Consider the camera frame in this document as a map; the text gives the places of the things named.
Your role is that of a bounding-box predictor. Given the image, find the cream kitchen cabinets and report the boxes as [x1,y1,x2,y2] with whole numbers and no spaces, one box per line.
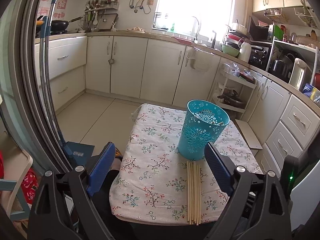
[49,34,319,168]

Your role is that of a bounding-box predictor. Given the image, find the red round object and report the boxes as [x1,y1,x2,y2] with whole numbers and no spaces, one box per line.
[21,168,39,205]

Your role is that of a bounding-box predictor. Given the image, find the bamboo chopstick four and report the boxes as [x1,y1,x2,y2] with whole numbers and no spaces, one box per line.
[195,164,200,226]

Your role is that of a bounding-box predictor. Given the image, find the bamboo chopstick three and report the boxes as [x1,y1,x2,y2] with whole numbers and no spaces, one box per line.
[193,161,197,224]

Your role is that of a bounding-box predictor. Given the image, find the bamboo chopstick two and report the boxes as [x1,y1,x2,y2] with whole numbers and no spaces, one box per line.
[189,161,194,224]

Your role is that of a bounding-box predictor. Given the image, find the bamboo chopstick one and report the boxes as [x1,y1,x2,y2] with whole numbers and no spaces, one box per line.
[187,161,191,225]

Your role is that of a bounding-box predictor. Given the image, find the floral tablecloth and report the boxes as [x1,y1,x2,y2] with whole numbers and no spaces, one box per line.
[109,103,262,225]

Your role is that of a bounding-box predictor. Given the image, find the teal perforated plastic basket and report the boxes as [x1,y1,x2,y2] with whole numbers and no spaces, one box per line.
[177,100,230,161]

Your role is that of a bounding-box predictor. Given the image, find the white storage trolley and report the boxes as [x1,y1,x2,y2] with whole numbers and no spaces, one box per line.
[208,62,258,120]

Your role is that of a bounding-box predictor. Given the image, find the white electric kettle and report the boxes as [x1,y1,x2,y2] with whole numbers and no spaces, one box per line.
[289,58,312,91]

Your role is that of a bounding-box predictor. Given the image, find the green bowl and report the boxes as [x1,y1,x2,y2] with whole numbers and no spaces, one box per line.
[221,44,239,57]

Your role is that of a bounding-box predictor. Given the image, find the black frying pan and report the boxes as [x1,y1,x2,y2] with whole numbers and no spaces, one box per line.
[51,16,82,32]

